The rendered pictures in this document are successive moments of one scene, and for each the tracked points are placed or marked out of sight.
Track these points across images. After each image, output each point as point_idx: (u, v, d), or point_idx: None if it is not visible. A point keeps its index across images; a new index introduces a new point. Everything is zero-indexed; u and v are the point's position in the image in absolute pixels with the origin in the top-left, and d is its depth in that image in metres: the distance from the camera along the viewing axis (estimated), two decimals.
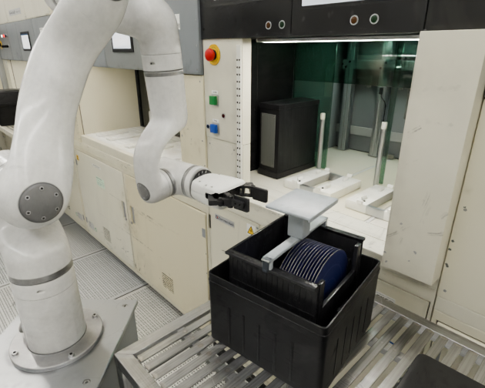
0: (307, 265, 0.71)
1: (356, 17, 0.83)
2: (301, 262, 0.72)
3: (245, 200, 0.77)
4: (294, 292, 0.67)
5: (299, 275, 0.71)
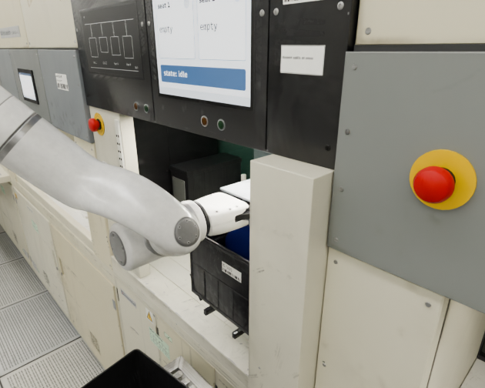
0: None
1: (205, 118, 0.69)
2: None
3: None
4: None
5: None
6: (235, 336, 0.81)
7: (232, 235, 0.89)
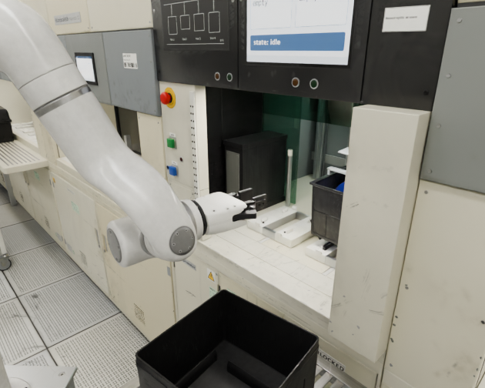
0: None
1: (296, 80, 0.79)
2: None
3: (265, 196, 0.79)
4: None
5: None
6: None
7: (341, 189, 1.16)
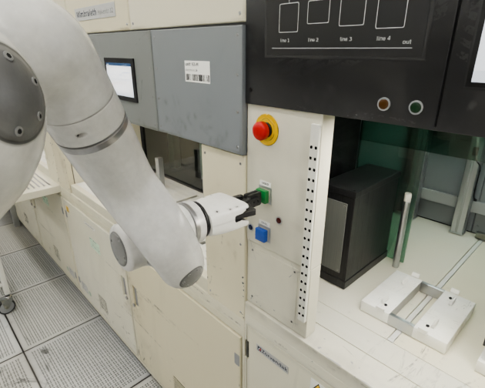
0: None
1: None
2: None
3: (259, 193, 0.80)
4: None
5: None
6: None
7: None
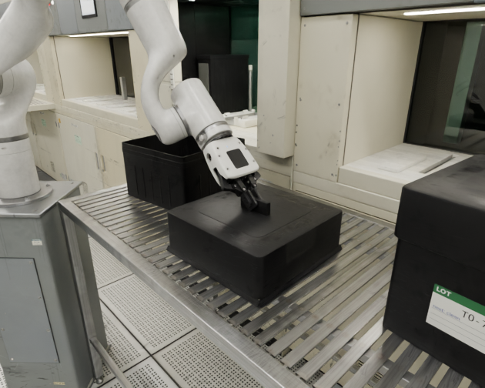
0: None
1: None
2: None
3: None
4: None
5: None
6: None
7: None
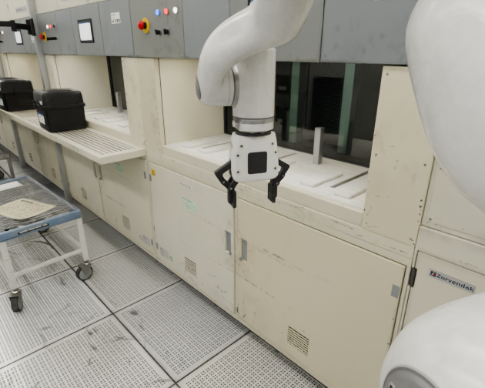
0: None
1: None
2: None
3: (270, 196, 0.83)
4: None
5: None
6: None
7: None
